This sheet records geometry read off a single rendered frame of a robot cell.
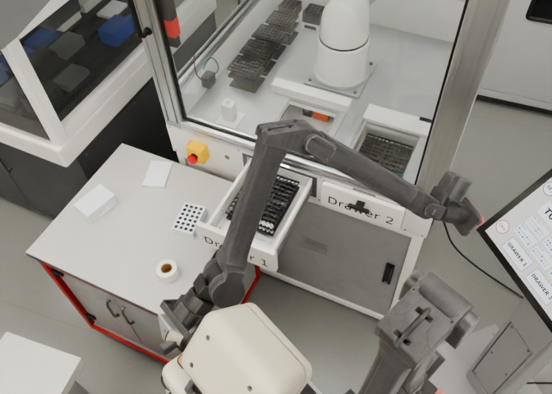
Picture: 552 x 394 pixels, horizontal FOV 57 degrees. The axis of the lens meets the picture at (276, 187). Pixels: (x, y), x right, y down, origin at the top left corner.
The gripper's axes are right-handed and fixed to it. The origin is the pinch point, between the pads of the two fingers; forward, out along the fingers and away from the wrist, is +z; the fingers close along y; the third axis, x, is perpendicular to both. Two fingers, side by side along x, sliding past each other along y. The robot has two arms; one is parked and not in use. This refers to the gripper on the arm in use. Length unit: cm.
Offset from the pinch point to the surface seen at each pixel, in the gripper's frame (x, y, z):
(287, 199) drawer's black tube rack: 41, 41, -20
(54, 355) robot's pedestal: 105, 22, -78
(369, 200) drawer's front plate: 24.6, 28.6, -1.9
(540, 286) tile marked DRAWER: 2.7, -20.1, 14.5
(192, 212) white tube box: 69, 56, -38
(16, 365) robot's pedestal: 112, 24, -87
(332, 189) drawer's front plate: 30.5, 38.1, -8.8
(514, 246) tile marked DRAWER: 1.6, -7.3, 14.6
